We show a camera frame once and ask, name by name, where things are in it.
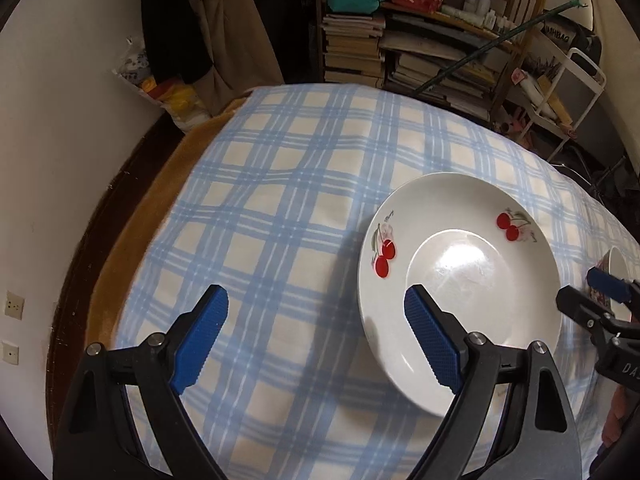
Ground black bag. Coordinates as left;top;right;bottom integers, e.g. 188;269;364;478
542;16;602;62

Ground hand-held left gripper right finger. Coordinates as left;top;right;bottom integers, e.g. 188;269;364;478
404;284;583;480

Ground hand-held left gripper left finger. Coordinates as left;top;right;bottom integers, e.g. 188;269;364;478
52;284;231;480

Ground black hanging clothes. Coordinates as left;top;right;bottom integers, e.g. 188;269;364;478
140;0;217;87

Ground row of white bottles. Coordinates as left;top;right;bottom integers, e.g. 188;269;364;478
440;0;522;34

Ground dark wooden bed frame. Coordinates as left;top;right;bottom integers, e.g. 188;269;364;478
44;105;191;411

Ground blue plaid blanket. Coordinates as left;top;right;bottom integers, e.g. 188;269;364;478
117;84;640;480

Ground person's right hand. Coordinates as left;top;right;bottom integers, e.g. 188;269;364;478
602;387;633;446

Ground beige trousers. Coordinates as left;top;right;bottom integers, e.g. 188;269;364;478
187;0;287;117

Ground deep cherry print plate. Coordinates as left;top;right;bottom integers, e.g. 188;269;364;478
358;172;561;418

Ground pile of magazines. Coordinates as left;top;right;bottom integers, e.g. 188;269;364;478
380;15;517;122

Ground white cart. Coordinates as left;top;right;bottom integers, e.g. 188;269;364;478
499;47;608;162

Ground plastic bag of toys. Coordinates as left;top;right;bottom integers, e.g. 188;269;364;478
112;35;212;134

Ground stack of books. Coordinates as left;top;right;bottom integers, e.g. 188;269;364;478
320;12;387;89

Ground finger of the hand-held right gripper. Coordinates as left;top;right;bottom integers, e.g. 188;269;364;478
556;285;616;331
586;266;640;306

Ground white bowl red emblem inside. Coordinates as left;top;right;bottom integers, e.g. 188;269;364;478
595;247;633;322

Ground green pole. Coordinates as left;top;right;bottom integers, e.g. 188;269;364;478
414;0;589;94

